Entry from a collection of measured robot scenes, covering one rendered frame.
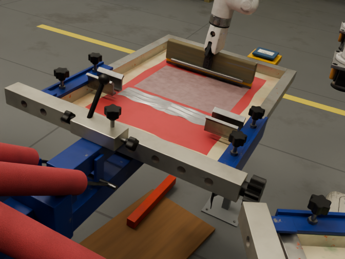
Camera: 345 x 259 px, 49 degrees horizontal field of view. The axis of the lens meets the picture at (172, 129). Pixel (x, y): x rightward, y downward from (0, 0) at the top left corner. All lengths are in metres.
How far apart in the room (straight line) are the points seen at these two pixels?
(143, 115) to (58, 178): 0.54
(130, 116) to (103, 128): 0.30
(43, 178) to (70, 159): 0.20
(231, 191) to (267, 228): 0.13
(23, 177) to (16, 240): 0.14
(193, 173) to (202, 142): 0.24
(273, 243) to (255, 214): 0.07
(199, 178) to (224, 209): 1.43
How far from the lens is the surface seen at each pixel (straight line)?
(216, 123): 1.06
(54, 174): 0.67
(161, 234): 2.06
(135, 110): 1.18
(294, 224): 0.84
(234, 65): 1.42
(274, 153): 2.87
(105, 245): 1.99
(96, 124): 0.88
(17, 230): 0.49
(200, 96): 1.32
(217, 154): 1.04
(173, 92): 1.32
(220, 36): 1.38
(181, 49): 1.48
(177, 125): 1.14
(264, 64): 1.59
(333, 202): 2.17
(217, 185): 0.84
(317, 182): 2.74
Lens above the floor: 1.55
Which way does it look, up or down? 33 degrees down
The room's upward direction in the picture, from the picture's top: 8 degrees clockwise
